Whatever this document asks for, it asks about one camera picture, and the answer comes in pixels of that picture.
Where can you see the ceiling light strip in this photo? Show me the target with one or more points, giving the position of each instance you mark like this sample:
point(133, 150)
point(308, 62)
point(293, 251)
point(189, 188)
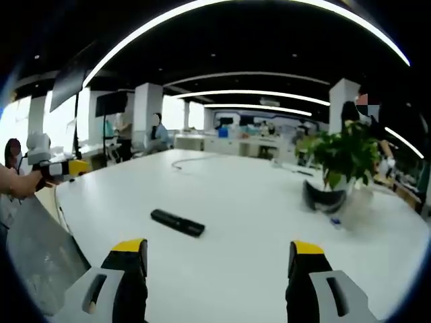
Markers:
point(404, 141)
point(208, 10)
point(259, 107)
point(256, 93)

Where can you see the small black screen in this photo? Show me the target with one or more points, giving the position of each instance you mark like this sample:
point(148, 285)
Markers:
point(111, 104)

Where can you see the small blue white item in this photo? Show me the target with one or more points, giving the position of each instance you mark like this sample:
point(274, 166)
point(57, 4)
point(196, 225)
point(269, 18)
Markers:
point(335, 221)

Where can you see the large black screen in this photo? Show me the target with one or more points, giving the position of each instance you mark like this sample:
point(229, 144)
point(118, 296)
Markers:
point(67, 84)

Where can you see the green potted plant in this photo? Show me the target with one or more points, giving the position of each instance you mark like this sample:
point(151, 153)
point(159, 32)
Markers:
point(347, 153)

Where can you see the black remote control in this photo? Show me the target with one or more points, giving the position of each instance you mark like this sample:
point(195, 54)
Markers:
point(177, 222)

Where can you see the white counter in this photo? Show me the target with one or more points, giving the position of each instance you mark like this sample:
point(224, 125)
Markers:
point(235, 144)

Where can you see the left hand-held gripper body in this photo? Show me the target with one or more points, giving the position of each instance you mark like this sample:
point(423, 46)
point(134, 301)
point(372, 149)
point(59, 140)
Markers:
point(37, 148)

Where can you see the black screen stand pole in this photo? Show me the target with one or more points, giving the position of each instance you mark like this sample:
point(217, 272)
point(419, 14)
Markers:
point(78, 134)

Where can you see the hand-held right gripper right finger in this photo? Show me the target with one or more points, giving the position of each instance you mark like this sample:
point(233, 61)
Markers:
point(304, 272)

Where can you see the blue box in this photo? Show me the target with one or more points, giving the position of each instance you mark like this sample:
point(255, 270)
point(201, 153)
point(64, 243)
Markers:
point(223, 133)

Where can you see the clear plastic cup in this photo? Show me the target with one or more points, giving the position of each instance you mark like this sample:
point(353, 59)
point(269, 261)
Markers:
point(358, 210)

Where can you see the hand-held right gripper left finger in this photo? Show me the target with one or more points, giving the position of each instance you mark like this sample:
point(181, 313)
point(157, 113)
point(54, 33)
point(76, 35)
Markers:
point(129, 269)

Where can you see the person's left hand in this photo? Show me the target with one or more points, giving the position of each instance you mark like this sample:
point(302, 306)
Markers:
point(35, 183)

